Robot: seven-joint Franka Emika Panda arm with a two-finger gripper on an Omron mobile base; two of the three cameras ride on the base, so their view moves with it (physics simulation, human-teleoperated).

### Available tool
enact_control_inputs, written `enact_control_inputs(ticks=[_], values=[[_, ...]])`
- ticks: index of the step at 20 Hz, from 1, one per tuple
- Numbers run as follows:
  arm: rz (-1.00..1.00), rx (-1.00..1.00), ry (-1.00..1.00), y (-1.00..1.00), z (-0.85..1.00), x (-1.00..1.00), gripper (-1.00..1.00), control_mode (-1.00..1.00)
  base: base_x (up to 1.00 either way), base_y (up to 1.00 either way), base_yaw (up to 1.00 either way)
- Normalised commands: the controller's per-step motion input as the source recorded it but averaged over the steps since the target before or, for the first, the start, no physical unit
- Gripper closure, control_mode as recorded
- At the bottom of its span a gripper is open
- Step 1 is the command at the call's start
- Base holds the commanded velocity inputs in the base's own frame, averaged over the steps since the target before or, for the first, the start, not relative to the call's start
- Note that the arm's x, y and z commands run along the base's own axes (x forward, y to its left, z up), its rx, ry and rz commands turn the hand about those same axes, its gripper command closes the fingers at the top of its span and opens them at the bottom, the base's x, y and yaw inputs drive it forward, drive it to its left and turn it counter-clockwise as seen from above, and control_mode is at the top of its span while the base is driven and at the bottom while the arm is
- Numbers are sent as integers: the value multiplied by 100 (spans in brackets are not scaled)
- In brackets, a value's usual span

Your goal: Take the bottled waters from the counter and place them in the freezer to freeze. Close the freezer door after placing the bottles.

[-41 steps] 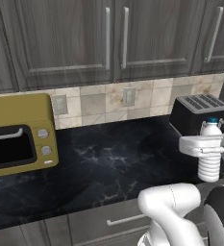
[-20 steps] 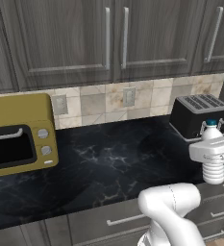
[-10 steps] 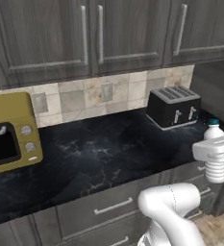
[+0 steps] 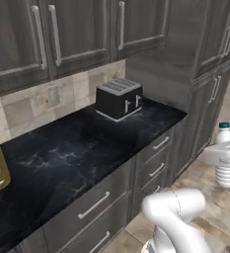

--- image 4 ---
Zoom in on silver wide drawer handle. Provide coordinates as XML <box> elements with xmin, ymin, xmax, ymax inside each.
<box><xmin>88</xmin><ymin>230</ymin><xmax>112</xmax><ymax>253</ymax></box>
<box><xmin>77</xmin><ymin>190</ymin><xmax>112</xmax><ymax>220</ymax></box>

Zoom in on white bottle with teal cap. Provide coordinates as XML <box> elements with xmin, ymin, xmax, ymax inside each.
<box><xmin>214</xmin><ymin>122</ymin><xmax>230</xmax><ymax>190</ymax></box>

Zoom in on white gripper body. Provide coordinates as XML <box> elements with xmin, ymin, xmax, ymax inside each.
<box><xmin>202</xmin><ymin>137</ymin><xmax>230</xmax><ymax>169</ymax></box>

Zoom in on grey tall cupboard long door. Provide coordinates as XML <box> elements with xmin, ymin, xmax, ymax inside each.
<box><xmin>213</xmin><ymin>62</ymin><xmax>230</xmax><ymax>147</ymax></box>
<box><xmin>187</xmin><ymin>72</ymin><xmax>217</xmax><ymax>162</ymax></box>

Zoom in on grey wall cupboard door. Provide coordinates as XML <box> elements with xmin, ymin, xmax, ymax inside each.
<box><xmin>39</xmin><ymin>0</ymin><xmax>113</xmax><ymax>80</ymax></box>
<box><xmin>0</xmin><ymin>0</ymin><xmax>50</xmax><ymax>100</ymax></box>
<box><xmin>111</xmin><ymin>0</ymin><xmax>171</xmax><ymax>62</ymax></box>

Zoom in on black toaster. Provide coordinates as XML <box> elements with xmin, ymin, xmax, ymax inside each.
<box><xmin>94</xmin><ymin>77</ymin><xmax>144</xmax><ymax>124</ymax></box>

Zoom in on grey wall outlet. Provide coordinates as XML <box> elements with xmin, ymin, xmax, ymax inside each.
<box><xmin>46</xmin><ymin>85</ymin><xmax>61</xmax><ymax>108</ymax></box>

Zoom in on narrow grey drawer front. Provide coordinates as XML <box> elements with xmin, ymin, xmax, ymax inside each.
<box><xmin>135</xmin><ymin>126</ymin><xmax>176</xmax><ymax>167</ymax></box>
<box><xmin>134</xmin><ymin>144</ymin><xmax>174</xmax><ymax>192</ymax></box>
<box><xmin>132</xmin><ymin>166</ymin><xmax>171</xmax><ymax>216</ymax></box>

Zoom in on wide grey drawer front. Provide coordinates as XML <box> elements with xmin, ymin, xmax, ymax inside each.
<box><xmin>41</xmin><ymin>157</ymin><xmax>136</xmax><ymax>253</ymax></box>
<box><xmin>55</xmin><ymin>192</ymin><xmax>134</xmax><ymax>253</ymax></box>

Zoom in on silver long door handle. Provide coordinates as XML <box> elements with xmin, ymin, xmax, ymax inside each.
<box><xmin>207</xmin><ymin>76</ymin><xmax>218</xmax><ymax>105</ymax></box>
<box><xmin>212</xmin><ymin>74</ymin><xmax>222</xmax><ymax>102</ymax></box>

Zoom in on silver cupboard door handle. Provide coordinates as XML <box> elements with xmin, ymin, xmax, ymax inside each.
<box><xmin>116</xmin><ymin>0</ymin><xmax>126</xmax><ymax>51</ymax></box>
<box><xmin>31</xmin><ymin>4</ymin><xmax>48</xmax><ymax>71</ymax></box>
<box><xmin>47</xmin><ymin>4</ymin><xmax>63</xmax><ymax>68</ymax></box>

